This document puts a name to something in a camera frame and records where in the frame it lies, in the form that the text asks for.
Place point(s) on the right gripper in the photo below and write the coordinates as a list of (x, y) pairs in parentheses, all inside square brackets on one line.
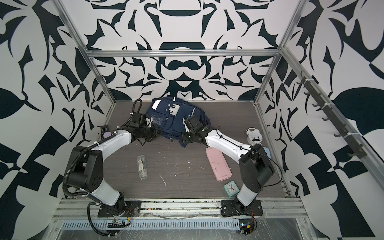
[(184, 137)]

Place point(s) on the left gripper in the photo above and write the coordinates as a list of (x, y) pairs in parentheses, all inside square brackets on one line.
[(155, 133)]

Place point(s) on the navy blue student backpack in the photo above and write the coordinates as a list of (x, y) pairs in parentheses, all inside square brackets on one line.
[(168, 115)]

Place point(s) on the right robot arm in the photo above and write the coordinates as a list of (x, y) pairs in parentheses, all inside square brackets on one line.
[(256, 168)]

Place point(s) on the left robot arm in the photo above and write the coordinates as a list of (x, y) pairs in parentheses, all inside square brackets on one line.
[(84, 174)]

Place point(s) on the small purple bottle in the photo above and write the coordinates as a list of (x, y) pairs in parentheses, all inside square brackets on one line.
[(106, 134)]

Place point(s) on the black remote control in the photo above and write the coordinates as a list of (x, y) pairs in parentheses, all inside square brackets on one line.
[(104, 129)]

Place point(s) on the clear plastic pen box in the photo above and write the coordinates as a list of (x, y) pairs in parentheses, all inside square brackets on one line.
[(142, 167)]

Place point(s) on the pink pencil case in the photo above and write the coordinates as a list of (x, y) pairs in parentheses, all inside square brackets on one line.
[(218, 164)]

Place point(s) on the green square alarm clock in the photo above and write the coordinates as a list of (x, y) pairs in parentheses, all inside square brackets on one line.
[(231, 189)]

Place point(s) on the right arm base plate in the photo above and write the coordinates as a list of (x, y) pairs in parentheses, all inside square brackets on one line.
[(230, 208)]

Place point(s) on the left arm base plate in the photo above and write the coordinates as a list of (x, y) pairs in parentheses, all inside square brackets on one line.
[(127, 209)]

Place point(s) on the aluminium frame rail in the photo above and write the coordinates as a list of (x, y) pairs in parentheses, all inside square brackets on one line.
[(76, 209)]

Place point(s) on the wall hook rail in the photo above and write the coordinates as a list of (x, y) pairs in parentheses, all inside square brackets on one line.
[(334, 115)]

